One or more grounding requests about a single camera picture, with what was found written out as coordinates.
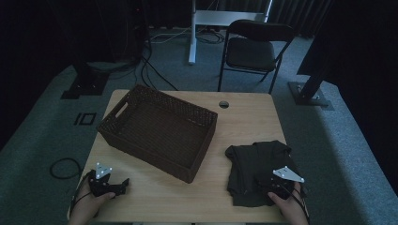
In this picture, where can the black slanted stand with base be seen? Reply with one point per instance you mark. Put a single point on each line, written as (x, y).
(308, 93)

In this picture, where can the person's right hand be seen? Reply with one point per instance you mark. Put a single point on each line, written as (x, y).
(292, 207)

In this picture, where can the black folding chair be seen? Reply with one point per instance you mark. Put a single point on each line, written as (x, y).
(250, 54)

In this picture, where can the dark equipment cabinet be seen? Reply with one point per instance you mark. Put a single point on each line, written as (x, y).
(122, 31)

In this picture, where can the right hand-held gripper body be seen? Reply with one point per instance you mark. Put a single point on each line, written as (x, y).
(286, 176)

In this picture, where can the brown wicker basket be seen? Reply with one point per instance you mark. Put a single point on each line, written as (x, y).
(156, 131)

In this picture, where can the dark cloth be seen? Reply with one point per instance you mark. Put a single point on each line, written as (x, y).
(247, 168)

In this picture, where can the person's left hand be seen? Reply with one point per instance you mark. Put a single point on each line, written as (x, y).
(87, 204)

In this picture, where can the dark curtain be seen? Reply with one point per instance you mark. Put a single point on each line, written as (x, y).
(300, 15)

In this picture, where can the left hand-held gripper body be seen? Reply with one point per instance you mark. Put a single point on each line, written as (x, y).
(103, 184)

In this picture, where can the black stand with flat base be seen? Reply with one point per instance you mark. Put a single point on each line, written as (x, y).
(85, 84)

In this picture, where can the white metal desk frame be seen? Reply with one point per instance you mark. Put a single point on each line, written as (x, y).
(193, 37)

